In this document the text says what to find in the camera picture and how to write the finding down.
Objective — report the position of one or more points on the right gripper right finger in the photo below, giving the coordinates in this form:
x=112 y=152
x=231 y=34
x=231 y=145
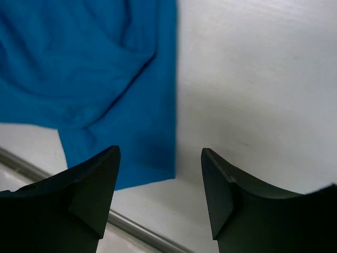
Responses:
x=249 y=215

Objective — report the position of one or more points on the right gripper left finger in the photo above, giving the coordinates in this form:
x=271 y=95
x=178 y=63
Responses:
x=65 y=203

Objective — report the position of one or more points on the blue t shirt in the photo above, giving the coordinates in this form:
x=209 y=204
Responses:
x=101 y=73

